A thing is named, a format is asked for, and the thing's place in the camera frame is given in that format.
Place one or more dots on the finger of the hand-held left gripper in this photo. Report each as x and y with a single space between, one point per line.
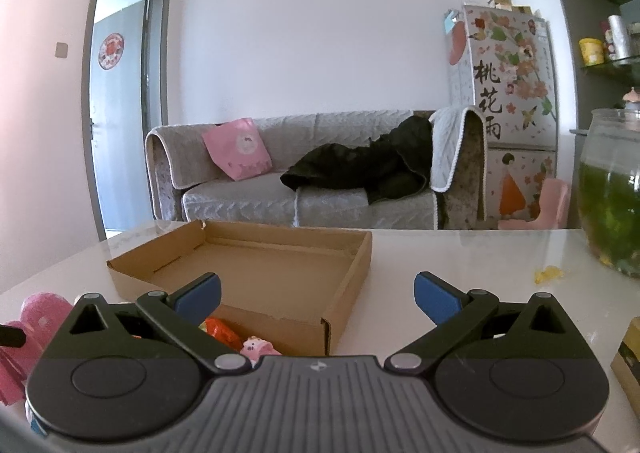
10 336

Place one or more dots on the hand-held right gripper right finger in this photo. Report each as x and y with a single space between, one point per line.
435 295

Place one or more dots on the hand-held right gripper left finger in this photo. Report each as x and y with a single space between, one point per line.
200 295

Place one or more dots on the brown cardboard box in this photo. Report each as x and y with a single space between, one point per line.
290 333

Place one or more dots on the white desktop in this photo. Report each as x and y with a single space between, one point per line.
475 253

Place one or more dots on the grey covered sofa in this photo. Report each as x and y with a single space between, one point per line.
240 203

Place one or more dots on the yellow scraps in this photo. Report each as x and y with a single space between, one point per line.
549 275

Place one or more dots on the pink plastic chair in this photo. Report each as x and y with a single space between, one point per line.
545 208

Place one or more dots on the pink cushion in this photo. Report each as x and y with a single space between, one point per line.
237 148

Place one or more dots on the dark clothing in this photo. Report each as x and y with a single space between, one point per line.
350 168

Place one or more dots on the grey door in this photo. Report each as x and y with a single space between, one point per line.
117 143

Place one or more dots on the glass fish bowl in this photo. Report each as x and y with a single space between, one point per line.
610 203

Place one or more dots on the yellow green box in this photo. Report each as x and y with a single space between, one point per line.
627 363

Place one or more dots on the pink orange hanging fan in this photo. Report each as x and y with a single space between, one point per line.
456 48

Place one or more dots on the round red door decoration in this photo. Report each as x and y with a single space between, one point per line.
110 50

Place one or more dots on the floral covered refrigerator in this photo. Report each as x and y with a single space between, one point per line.
505 38

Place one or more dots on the pink figurine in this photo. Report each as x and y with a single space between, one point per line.
632 98

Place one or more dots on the yellow jar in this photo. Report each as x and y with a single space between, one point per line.
591 52

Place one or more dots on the tan carton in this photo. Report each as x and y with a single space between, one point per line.
500 0

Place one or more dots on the grey shelf cabinet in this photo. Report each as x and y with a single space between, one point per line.
562 8

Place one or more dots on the silver canister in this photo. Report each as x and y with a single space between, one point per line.
619 35

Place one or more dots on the grey door frame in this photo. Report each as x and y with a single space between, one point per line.
92 83

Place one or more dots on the wall switch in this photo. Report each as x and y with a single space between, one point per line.
60 49

